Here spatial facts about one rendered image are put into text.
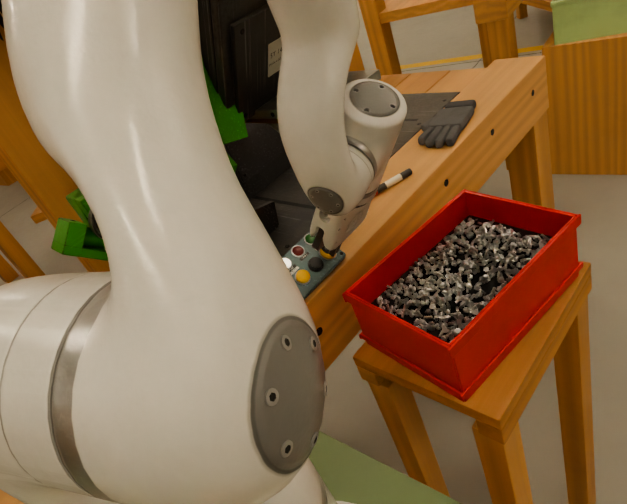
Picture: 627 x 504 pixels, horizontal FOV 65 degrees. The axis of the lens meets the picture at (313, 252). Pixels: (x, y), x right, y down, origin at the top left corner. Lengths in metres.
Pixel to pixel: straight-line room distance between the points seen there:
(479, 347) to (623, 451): 0.98
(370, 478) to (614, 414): 1.18
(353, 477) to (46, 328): 0.45
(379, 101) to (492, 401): 0.43
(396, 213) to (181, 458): 0.81
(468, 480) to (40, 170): 1.36
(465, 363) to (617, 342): 1.21
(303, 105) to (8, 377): 0.38
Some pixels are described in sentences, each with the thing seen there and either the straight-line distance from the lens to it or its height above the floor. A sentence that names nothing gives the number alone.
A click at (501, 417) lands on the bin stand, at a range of 0.74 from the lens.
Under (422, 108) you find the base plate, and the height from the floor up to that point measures 0.90.
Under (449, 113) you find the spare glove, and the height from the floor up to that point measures 0.92.
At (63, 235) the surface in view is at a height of 1.13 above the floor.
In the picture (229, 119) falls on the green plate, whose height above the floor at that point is 1.15.
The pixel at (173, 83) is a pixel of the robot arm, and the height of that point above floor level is 1.37.
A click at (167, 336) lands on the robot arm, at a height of 1.30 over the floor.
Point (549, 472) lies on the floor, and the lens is 1.62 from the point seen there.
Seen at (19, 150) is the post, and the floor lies 1.22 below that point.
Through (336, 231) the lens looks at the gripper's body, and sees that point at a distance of 0.73.
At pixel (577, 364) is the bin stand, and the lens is 1.06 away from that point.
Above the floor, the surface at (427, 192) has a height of 0.87.
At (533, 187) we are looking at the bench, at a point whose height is 0.54.
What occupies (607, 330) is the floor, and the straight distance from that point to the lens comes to 1.92.
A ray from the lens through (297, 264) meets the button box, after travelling 0.86.
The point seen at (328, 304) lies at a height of 0.86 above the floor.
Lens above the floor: 1.42
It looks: 33 degrees down
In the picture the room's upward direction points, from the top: 23 degrees counter-clockwise
